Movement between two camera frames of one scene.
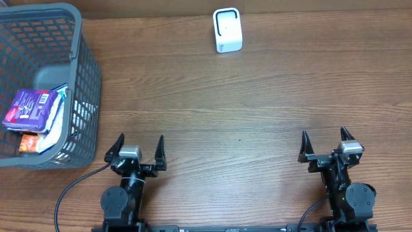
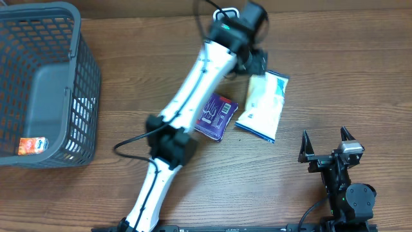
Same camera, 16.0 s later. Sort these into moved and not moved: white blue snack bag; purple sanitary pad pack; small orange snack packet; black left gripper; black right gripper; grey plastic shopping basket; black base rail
Moved: purple sanitary pad pack; black left gripper; white blue snack bag
Not moved: grey plastic shopping basket; small orange snack packet; black base rail; black right gripper
